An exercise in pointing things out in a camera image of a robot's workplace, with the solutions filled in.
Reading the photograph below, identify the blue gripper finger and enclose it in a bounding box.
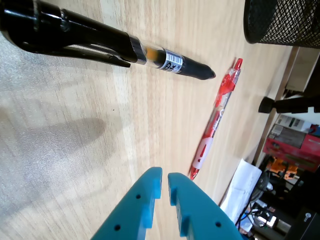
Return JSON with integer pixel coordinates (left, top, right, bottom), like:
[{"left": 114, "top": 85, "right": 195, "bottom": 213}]
[
  {"left": 90, "top": 166, "right": 163, "bottom": 240},
  {"left": 167, "top": 172, "right": 245, "bottom": 240}
]

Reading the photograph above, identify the red retractable pen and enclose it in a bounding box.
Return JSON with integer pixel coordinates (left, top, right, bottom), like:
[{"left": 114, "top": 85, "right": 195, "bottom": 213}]
[{"left": 189, "top": 57, "right": 244, "bottom": 181}]

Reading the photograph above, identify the black retractable pen chrome tip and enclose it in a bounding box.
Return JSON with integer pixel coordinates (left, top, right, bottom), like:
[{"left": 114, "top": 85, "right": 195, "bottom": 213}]
[{"left": 0, "top": 0, "right": 217, "bottom": 81}]

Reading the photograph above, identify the black mesh pen holder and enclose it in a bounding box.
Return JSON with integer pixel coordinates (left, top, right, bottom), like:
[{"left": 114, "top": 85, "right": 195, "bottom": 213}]
[{"left": 243, "top": 0, "right": 320, "bottom": 49}]

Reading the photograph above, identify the white paper sheet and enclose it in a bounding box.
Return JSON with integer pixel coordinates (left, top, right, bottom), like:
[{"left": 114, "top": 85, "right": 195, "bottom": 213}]
[{"left": 219, "top": 157, "right": 263, "bottom": 226}]

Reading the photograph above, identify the black box with logo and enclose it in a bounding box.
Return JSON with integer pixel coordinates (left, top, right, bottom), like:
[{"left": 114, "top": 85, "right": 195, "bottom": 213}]
[{"left": 284, "top": 206, "right": 320, "bottom": 240}]

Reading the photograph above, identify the red cardboard box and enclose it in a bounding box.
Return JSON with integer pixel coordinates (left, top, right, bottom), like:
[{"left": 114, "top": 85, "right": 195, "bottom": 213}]
[{"left": 262, "top": 124, "right": 320, "bottom": 173}]

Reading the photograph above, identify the small white carton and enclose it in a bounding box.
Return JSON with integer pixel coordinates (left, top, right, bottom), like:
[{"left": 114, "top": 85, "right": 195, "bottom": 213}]
[{"left": 274, "top": 114, "right": 313, "bottom": 133}]

